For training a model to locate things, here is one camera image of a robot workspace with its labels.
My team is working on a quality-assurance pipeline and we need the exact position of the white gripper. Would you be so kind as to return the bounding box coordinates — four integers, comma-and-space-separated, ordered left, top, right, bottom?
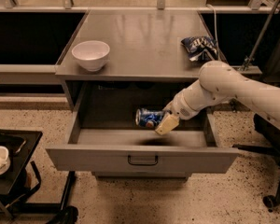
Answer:
155, 92, 198, 135

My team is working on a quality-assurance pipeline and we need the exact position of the blue pepsi can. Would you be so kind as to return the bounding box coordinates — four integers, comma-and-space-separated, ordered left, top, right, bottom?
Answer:
135, 108, 164, 128

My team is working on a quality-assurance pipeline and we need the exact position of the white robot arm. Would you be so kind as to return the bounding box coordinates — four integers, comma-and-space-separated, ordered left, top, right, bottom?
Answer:
156, 61, 280, 135

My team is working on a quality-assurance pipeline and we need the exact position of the grey open top drawer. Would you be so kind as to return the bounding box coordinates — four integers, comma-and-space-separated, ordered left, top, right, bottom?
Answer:
46, 81, 241, 175

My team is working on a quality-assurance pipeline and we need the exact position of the grey metal cabinet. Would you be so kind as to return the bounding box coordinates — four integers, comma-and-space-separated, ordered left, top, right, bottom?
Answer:
55, 9, 232, 182

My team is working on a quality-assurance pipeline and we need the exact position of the blue chip bag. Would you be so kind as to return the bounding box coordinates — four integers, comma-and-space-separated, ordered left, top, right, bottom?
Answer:
181, 36, 218, 62

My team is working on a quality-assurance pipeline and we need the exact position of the metal diagonal rod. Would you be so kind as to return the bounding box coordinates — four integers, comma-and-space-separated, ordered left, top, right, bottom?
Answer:
238, 0, 280, 72

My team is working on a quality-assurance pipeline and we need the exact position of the white bowl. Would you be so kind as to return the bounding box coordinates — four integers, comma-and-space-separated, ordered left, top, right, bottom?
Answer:
71, 40, 110, 72

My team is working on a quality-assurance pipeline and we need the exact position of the black office chair base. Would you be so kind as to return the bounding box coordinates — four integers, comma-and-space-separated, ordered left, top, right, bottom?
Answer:
232, 114, 280, 213

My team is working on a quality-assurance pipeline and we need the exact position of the black side cart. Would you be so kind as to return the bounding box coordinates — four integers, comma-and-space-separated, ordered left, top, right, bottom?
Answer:
0, 130, 78, 224

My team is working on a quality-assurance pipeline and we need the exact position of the black drawer handle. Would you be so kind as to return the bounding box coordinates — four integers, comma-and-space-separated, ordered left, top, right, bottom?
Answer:
128, 155, 159, 166

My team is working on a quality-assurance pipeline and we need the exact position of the white cable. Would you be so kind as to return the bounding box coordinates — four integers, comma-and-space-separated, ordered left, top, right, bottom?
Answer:
205, 4, 222, 62

